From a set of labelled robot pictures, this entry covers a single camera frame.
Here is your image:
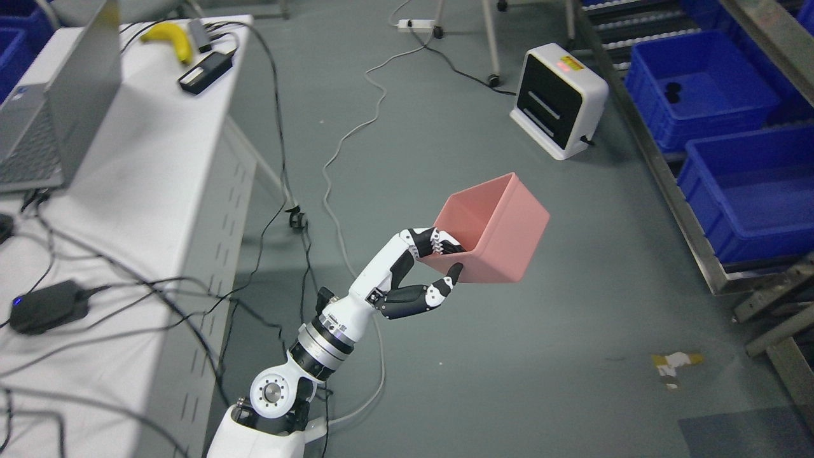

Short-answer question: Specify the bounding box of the pink plastic storage box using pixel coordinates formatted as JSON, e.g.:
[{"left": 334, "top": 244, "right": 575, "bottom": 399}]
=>
[{"left": 421, "top": 173, "right": 550, "bottom": 284}]

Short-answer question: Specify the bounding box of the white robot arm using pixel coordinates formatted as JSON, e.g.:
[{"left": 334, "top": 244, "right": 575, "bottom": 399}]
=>
[{"left": 207, "top": 287, "right": 386, "bottom": 457}]

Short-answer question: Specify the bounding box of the black flat device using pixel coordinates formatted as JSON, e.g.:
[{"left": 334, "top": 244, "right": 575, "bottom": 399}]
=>
[{"left": 177, "top": 50, "right": 235, "bottom": 95}]

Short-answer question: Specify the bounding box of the blue bin near right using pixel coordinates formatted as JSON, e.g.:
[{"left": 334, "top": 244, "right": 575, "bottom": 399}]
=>
[{"left": 677, "top": 125, "right": 813, "bottom": 264}]

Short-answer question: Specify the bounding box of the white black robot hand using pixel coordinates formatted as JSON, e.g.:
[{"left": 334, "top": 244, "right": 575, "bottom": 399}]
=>
[{"left": 348, "top": 226, "right": 466, "bottom": 319}]

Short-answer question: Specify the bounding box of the blue bin far right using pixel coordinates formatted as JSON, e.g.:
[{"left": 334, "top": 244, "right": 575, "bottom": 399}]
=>
[{"left": 623, "top": 30, "right": 781, "bottom": 153}]

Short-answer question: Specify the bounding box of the white black heater box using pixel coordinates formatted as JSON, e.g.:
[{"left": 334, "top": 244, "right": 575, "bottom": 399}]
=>
[{"left": 509, "top": 43, "right": 609, "bottom": 160}]

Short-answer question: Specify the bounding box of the yellow banana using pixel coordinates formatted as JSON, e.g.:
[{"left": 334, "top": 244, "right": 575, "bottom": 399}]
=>
[{"left": 139, "top": 22, "right": 194, "bottom": 65}]

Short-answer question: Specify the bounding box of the white table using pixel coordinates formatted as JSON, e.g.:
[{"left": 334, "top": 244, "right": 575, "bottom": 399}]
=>
[{"left": 2, "top": 17, "right": 257, "bottom": 457}]

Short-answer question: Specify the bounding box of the grey laptop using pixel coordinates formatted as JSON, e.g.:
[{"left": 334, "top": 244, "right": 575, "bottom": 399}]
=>
[{"left": 1, "top": 1, "right": 122, "bottom": 193}]

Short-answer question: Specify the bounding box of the white power strip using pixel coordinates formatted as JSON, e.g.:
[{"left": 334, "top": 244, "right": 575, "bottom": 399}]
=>
[{"left": 396, "top": 18, "right": 437, "bottom": 32}]

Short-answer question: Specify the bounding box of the white cable on floor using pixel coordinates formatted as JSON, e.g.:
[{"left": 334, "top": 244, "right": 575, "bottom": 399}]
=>
[{"left": 315, "top": 0, "right": 414, "bottom": 426}]

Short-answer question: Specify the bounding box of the blue bin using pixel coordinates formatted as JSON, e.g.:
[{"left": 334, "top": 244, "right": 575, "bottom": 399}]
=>
[
  {"left": 677, "top": 125, "right": 813, "bottom": 264},
  {"left": 623, "top": 30, "right": 781, "bottom": 153}
]

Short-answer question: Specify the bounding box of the black power adapter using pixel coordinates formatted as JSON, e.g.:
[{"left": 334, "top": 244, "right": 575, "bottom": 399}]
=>
[{"left": 9, "top": 279, "right": 89, "bottom": 335}]

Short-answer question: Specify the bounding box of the steel shelf rack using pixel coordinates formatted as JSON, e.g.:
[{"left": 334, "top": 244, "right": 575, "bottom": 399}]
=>
[{"left": 573, "top": 1, "right": 812, "bottom": 426}]

